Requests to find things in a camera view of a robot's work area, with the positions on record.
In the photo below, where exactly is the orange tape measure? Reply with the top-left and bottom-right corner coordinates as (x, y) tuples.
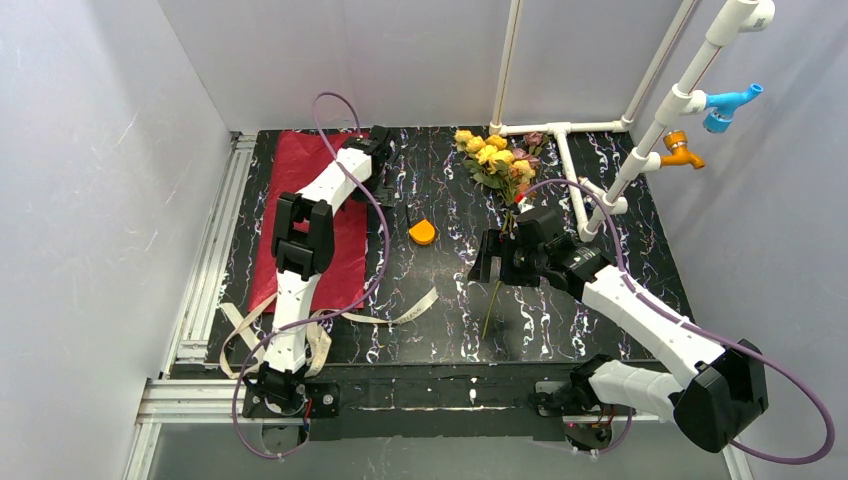
(408, 219), (437, 246)

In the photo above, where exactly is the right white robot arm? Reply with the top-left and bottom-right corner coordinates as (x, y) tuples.
(468, 208), (769, 453)

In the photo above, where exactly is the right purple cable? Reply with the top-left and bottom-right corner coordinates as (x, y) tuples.
(519, 178), (837, 466)

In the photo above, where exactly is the pink fake flower bunch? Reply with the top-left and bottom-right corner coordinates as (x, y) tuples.
(510, 132), (548, 197)

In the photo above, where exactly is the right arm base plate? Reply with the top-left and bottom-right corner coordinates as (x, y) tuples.
(529, 381), (634, 456)

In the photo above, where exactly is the yellow fake flower bunch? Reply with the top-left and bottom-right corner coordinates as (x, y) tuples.
(453, 129), (538, 340)

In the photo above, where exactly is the red wrapping paper sheet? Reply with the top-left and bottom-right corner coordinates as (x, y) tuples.
(248, 131), (367, 311)

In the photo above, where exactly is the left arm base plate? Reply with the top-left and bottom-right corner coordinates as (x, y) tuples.
(241, 380), (341, 420)

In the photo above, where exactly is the white PVC pipe frame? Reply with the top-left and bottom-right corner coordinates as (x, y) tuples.
(488, 1), (776, 242)

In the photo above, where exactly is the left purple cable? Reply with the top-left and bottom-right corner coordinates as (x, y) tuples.
(231, 91), (392, 461)

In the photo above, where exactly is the blue plastic faucet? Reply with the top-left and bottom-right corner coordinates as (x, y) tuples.
(702, 83), (764, 134)

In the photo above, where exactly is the orange plastic faucet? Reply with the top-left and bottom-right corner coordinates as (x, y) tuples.
(660, 130), (706, 170)

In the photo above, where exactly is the purple cable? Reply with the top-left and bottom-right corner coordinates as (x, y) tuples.
(519, 178), (837, 466)
(231, 91), (392, 461)

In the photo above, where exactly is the aluminium rail frame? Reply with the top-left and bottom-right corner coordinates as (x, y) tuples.
(123, 133), (257, 479)

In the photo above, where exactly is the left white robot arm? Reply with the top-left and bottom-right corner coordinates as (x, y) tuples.
(253, 126), (393, 409)

